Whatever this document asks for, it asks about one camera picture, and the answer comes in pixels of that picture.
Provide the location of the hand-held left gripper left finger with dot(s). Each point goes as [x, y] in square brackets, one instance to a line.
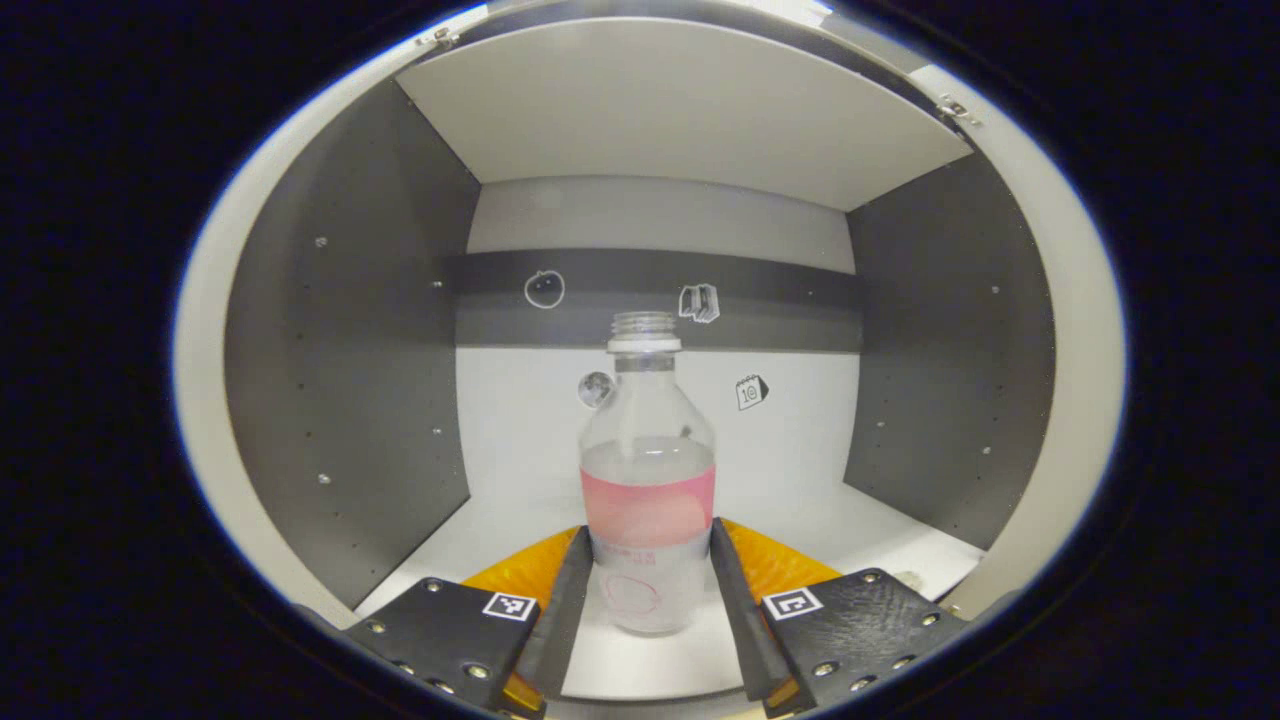
[560, 620]

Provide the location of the clear bottle with pink label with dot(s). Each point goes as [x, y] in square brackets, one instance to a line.
[648, 480]

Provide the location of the grey cabinet door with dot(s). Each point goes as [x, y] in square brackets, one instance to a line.
[205, 400]
[1085, 400]

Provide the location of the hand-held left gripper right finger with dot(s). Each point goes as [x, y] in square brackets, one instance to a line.
[745, 630]

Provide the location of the grey cabinet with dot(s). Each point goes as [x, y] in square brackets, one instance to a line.
[640, 110]

